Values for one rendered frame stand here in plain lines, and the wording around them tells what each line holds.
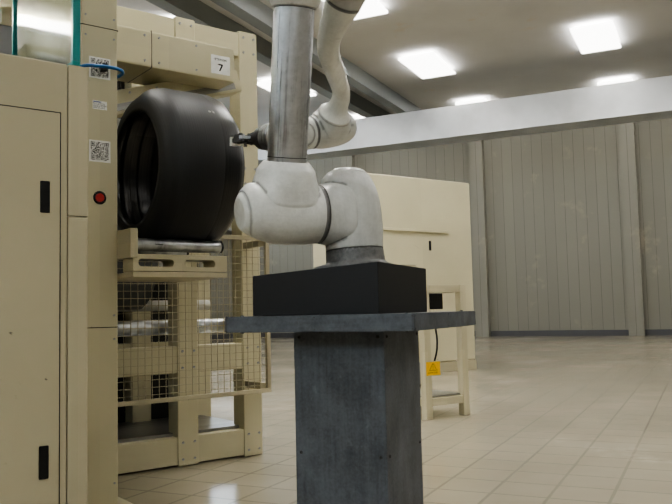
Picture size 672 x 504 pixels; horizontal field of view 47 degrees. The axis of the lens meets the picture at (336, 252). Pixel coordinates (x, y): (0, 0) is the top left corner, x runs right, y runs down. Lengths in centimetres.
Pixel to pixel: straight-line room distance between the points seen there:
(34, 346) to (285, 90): 84
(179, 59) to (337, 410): 181
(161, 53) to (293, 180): 148
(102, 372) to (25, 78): 113
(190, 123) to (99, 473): 121
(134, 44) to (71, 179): 134
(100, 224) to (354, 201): 106
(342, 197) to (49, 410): 87
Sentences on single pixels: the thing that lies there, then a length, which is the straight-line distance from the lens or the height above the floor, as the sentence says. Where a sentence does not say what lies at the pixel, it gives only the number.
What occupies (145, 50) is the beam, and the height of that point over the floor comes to 170.
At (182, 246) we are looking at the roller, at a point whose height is 90.
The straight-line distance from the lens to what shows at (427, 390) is 467.
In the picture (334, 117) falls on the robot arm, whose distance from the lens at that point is 238.
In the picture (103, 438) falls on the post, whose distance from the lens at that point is 276.
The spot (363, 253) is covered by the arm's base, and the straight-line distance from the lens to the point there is 198.
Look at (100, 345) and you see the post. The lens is 273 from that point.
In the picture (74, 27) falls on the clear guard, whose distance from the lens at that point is 207.
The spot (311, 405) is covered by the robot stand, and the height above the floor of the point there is 42.
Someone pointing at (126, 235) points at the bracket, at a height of 93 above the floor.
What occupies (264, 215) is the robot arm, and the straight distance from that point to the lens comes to 189.
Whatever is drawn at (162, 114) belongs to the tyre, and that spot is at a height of 134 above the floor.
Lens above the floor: 66
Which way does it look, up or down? 4 degrees up
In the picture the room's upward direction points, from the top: 1 degrees counter-clockwise
